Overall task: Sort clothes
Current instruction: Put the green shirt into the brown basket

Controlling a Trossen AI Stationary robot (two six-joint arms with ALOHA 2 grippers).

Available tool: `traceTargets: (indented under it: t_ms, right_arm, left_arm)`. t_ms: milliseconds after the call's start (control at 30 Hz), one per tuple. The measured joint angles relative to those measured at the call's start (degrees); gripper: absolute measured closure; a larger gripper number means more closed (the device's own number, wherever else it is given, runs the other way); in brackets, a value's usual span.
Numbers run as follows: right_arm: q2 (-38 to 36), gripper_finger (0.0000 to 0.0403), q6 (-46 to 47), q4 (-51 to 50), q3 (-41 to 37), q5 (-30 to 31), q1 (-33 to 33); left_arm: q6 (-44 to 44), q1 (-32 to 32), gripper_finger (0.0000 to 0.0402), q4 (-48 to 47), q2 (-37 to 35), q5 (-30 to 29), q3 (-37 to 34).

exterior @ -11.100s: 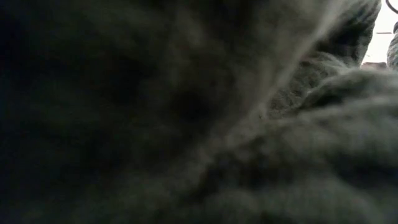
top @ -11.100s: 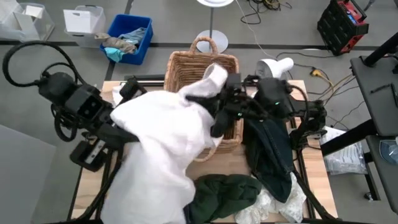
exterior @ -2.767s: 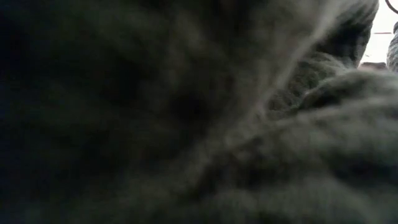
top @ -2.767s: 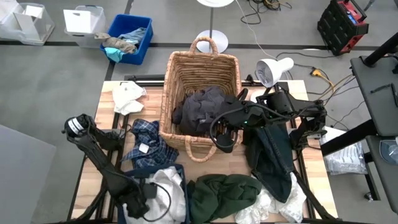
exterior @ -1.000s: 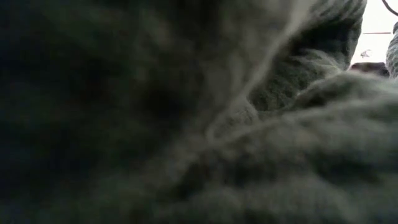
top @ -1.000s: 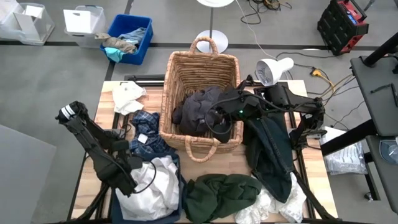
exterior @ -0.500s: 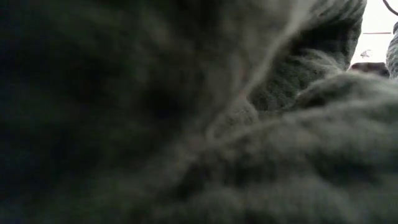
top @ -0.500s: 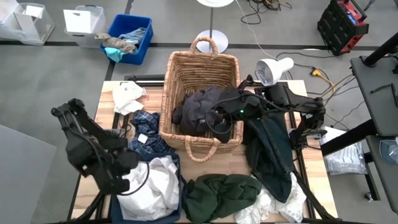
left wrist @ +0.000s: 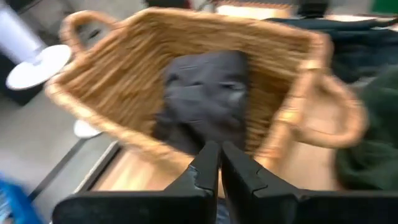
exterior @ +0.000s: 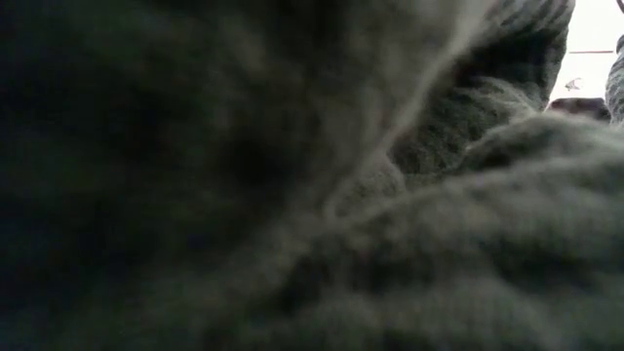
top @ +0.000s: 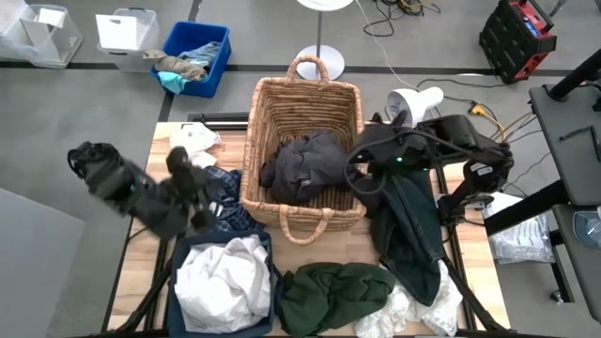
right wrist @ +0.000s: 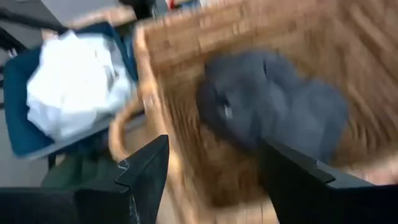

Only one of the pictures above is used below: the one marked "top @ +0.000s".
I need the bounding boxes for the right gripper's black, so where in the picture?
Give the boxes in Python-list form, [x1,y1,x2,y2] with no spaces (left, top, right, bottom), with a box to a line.
[348,128,394,190]

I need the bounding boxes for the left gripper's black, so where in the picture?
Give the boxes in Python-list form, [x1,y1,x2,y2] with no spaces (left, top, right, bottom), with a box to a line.
[164,146,223,233]

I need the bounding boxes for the blue plaid shirt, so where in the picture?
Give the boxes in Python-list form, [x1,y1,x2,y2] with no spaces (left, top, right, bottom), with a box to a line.
[203,164,267,234]

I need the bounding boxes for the grey garment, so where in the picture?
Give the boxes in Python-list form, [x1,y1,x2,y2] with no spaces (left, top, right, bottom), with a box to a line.
[273,129,351,201]

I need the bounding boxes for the black garment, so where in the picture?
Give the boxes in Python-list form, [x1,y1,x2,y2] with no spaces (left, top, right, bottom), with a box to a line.
[258,157,330,207]

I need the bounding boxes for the dark teal jeans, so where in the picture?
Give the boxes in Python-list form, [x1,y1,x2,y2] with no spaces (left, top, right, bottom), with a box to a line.
[353,170,445,308]

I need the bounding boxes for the small white cloth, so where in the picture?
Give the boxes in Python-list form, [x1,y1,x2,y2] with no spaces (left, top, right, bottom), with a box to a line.
[168,122,223,170]

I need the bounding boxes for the white desk lamp head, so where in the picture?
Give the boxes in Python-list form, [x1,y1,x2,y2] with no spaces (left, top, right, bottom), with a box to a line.
[385,85,445,130]

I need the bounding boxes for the woven wicker basket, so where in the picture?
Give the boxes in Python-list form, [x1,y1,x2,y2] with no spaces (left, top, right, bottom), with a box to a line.
[239,54,368,247]

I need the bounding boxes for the navy fabric bin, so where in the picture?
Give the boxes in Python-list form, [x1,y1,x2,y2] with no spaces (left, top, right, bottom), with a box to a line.
[164,229,284,338]

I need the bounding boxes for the smooth white garment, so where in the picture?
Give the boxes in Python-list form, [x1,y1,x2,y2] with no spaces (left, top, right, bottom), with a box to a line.
[174,234,273,335]

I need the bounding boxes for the teal garment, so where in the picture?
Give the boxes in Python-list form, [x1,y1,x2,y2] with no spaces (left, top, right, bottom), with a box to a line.
[156,70,192,96]

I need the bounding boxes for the blue plastic crate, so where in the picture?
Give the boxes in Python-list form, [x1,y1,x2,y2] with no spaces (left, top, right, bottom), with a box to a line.
[150,20,233,100]

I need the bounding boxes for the tan garment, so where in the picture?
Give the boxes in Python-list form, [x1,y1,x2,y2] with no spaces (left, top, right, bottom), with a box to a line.
[141,48,208,83]

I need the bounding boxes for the light blue denim garment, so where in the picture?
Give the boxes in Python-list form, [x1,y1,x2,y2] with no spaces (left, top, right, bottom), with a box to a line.
[177,40,223,68]

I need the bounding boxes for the dark green garment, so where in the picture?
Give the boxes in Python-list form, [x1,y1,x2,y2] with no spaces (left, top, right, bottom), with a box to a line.
[276,261,397,337]

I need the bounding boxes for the white lace garment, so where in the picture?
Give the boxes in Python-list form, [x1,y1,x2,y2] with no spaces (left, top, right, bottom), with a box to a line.
[353,259,465,338]

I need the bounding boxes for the clear plastic bag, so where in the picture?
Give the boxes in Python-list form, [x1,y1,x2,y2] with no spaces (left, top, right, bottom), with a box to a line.
[482,192,557,266]

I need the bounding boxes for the clear bin with white card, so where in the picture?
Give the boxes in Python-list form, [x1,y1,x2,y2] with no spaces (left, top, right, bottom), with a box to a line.
[94,7,162,58]

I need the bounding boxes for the red black power station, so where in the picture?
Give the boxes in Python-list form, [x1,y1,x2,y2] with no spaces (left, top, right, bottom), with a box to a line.
[478,0,559,85]

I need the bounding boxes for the grey side table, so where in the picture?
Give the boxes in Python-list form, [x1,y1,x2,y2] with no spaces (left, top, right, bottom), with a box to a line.
[528,84,601,208]

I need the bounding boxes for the clear plastic bin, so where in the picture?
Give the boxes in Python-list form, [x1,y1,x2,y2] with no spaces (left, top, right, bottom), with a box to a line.
[0,3,85,70]

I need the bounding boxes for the black stand pole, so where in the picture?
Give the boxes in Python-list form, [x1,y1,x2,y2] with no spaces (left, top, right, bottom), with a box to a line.
[548,48,601,102]

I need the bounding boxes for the black metal rail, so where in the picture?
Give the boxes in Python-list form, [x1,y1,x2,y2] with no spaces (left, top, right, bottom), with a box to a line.
[187,112,251,131]

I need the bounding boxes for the white floor cable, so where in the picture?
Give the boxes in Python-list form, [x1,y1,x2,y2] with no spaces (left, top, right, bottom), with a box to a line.
[353,0,420,91]

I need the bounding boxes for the black floor cables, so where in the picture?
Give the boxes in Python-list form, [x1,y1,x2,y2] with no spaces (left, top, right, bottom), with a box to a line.
[362,0,443,38]

